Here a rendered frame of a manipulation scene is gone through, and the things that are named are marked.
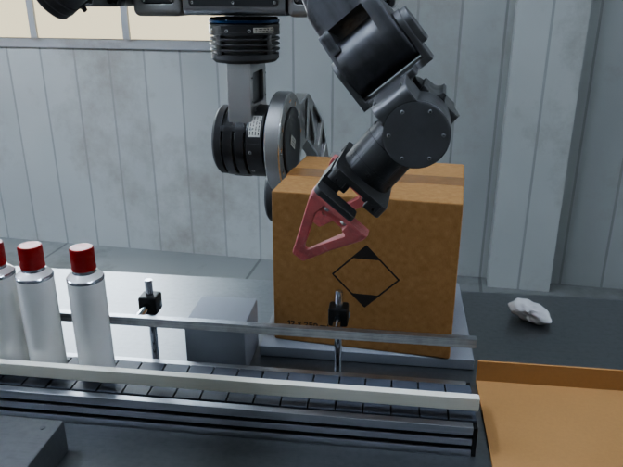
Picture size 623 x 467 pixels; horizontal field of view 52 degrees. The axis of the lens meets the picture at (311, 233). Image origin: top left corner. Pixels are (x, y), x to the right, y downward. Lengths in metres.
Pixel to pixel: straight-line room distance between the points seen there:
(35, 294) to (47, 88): 2.95
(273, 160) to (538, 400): 0.62
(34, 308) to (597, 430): 0.82
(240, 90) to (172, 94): 2.28
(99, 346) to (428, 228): 0.52
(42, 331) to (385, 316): 0.53
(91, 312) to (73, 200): 3.03
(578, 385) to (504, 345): 0.16
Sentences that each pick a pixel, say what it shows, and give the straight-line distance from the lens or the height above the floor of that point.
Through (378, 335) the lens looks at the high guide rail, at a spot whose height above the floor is 0.96.
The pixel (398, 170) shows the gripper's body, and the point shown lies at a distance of 0.63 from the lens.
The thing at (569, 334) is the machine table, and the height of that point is 0.83.
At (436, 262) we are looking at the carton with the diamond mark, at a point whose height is 1.02.
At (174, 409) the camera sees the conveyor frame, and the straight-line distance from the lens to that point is 0.95.
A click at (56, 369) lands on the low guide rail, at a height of 0.91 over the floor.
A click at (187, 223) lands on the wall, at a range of 3.69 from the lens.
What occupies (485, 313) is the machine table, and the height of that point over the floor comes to 0.83.
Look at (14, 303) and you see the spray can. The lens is 1.03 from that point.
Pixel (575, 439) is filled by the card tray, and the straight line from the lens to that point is 1.00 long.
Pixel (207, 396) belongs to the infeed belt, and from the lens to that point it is 0.95.
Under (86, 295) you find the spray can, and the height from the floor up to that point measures 1.02.
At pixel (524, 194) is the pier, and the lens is 3.24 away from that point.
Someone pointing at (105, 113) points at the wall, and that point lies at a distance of 3.72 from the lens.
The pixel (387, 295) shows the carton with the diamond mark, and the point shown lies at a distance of 1.05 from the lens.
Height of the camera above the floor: 1.42
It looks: 21 degrees down
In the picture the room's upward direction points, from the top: straight up
